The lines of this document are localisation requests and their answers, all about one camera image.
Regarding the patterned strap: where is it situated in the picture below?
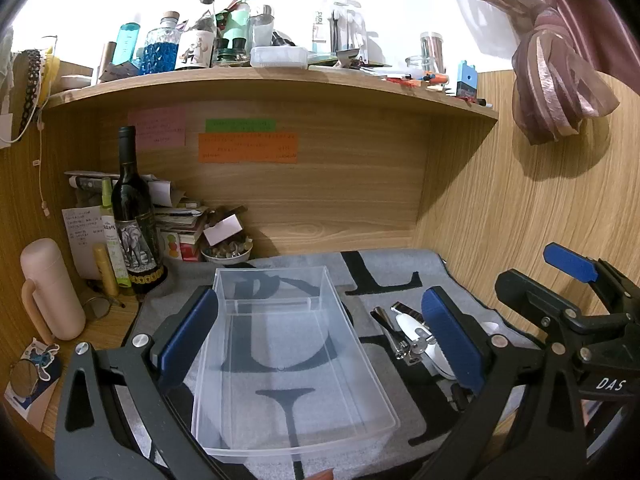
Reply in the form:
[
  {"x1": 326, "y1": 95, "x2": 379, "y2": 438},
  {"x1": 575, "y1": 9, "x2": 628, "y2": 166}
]
[{"x1": 19, "y1": 49, "x2": 45, "y2": 137}]

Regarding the clear plastic container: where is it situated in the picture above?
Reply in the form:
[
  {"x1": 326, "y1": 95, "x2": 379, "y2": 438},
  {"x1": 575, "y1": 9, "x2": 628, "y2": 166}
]
[{"x1": 191, "y1": 266, "x2": 401, "y2": 461}]

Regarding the orange sticky note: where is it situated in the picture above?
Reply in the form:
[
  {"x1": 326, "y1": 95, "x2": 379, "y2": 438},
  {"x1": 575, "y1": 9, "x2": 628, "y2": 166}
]
[{"x1": 198, "y1": 132, "x2": 299, "y2": 163}]

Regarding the clear plastic lidded box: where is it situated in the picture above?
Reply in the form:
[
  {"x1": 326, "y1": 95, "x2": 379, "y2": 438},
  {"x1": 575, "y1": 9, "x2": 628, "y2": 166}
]
[{"x1": 250, "y1": 46, "x2": 308, "y2": 68}]

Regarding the white bowl of stones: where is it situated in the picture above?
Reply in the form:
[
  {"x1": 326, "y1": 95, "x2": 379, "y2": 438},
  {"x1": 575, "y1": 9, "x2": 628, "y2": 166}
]
[{"x1": 200, "y1": 240, "x2": 253, "y2": 263}]

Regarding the pink curtain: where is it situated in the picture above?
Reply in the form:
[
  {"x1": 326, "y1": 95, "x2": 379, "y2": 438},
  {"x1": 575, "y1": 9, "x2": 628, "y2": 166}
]
[{"x1": 440, "y1": 0, "x2": 640, "y2": 146}]

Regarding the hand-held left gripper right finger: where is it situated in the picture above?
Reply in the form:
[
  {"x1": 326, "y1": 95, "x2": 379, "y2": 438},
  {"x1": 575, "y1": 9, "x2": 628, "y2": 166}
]
[{"x1": 415, "y1": 287, "x2": 587, "y2": 480}]

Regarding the white handheld device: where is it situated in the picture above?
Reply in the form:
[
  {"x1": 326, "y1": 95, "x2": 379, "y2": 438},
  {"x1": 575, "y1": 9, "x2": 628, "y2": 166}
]
[{"x1": 395, "y1": 306, "x2": 457, "y2": 382}]

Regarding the blue liquid glass bottle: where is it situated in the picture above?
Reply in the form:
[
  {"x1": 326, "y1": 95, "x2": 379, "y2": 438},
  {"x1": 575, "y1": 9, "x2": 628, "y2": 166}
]
[{"x1": 137, "y1": 10, "x2": 182, "y2": 76}]

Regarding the green sticky note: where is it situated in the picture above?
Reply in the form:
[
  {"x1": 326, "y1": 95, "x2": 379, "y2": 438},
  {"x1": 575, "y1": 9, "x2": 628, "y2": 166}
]
[{"x1": 205, "y1": 119, "x2": 277, "y2": 133}]

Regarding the shiny foil jar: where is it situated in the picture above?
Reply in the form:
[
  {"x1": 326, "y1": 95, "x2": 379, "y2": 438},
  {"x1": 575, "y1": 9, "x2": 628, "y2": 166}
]
[{"x1": 420, "y1": 31, "x2": 446, "y2": 73}]

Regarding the pink sticky note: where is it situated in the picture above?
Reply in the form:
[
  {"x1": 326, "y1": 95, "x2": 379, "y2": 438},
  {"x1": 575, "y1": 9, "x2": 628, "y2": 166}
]
[{"x1": 127, "y1": 107, "x2": 187, "y2": 148}]

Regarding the dark wine bottle elephant label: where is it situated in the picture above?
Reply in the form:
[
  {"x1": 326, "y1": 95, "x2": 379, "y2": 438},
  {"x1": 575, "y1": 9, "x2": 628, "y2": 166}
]
[{"x1": 111, "y1": 126, "x2": 167, "y2": 295}]

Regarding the blue cartoon sticker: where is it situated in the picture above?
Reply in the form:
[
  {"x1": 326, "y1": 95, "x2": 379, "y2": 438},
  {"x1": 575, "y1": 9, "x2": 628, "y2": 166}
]
[{"x1": 22, "y1": 337, "x2": 61, "y2": 386}]

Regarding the round metal-rim mirror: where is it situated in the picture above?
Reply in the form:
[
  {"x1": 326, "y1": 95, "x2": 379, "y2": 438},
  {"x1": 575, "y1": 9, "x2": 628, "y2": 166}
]
[{"x1": 82, "y1": 296, "x2": 113, "y2": 320}]

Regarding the white card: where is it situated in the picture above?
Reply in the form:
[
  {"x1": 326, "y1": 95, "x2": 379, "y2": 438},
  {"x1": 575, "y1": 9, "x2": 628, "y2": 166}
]
[{"x1": 202, "y1": 214, "x2": 244, "y2": 246}]

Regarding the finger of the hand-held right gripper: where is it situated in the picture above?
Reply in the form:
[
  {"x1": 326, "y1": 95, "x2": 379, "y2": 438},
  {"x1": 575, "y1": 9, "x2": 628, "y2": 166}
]
[
  {"x1": 495, "y1": 270, "x2": 582, "y2": 342},
  {"x1": 544, "y1": 242, "x2": 640, "y2": 312}
]

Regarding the yellow tube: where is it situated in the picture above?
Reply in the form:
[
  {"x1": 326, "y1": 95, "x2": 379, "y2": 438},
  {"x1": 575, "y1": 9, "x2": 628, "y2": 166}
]
[{"x1": 94, "y1": 244, "x2": 121, "y2": 298}]

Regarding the black pen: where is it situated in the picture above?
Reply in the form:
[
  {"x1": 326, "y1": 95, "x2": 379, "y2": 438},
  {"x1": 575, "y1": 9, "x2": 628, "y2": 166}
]
[{"x1": 87, "y1": 285, "x2": 126, "y2": 308}]

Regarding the fruit print box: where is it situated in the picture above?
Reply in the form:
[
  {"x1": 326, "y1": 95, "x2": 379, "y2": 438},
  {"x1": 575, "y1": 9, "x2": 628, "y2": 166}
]
[{"x1": 162, "y1": 230, "x2": 183, "y2": 261}]

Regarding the white handwritten paper note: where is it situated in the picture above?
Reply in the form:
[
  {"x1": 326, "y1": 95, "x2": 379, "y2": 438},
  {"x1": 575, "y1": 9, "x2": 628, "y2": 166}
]
[{"x1": 62, "y1": 205, "x2": 106, "y2": 281}]

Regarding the teal bottle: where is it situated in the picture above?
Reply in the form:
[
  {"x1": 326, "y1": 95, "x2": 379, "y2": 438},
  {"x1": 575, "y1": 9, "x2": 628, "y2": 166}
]
[{"x1": 114, "y1": 22, "x2": 143, "y2": 66}]

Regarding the mint green bottle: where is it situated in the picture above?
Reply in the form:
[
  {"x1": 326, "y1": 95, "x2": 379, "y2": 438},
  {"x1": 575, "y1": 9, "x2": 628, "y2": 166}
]
[{"x1": 220, "y1": 0, "x2": 252, "y2": 56}]

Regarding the pink thermos bottle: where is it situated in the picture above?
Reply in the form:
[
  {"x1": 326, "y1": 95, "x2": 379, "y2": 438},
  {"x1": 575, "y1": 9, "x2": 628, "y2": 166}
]
[{"x1": 20, "y1": 238, "x2": 87, "y2": 342}]

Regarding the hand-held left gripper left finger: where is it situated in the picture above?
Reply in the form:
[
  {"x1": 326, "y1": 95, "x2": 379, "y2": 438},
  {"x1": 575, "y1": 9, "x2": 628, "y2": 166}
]
[{"x1": 54, "y1": 285, "x2": 236, "y2": 480}]

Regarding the clear plastic package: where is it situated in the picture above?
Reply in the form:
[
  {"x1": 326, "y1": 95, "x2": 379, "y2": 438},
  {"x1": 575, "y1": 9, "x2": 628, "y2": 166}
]
[{"x1": 312, "y1": 0, "x2": 368, "y2": 56}]

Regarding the blue plastic clip block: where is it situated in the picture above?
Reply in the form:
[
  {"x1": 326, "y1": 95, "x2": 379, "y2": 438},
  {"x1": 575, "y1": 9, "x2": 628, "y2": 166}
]
[{"x1": 456, "y1": 60, "x2": 478, "y2": 98}]

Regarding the white label corked bottle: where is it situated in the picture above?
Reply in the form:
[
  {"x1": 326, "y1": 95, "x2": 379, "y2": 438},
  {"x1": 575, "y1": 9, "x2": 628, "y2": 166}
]
[{"x1": 175, "y1": 0, "x2": 222, "y2": 70}]

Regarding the round brown disc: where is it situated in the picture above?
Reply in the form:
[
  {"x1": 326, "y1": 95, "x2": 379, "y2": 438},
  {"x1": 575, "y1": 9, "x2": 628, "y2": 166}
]
[{"x1": 10, "y1": 360, "x2": 40, "y2": 395}]

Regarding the green white lotion tube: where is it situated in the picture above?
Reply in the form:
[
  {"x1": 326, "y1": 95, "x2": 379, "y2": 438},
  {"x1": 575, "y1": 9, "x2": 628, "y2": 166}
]
[{"x1": 100, "y1": 177, "x2": 132, "y2": 291}]

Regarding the rolled magazine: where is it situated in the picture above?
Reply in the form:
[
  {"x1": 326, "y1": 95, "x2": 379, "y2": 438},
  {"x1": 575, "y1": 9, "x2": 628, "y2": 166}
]
[{"x1": 65, "y1": 171, "x2": 173, "y2": 206}]

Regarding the stack of books and papers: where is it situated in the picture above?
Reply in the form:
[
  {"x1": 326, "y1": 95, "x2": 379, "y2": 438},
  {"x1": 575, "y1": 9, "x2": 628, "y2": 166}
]
[{"x1": 152, "y1": 180, "x2": 211, "y2": 261}]

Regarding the grey letter-print mat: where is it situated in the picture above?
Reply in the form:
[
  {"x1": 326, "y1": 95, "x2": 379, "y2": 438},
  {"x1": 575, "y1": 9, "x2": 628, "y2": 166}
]
[{"x1": 127, "y1": 247, "x2": 546, "y2": 480}]

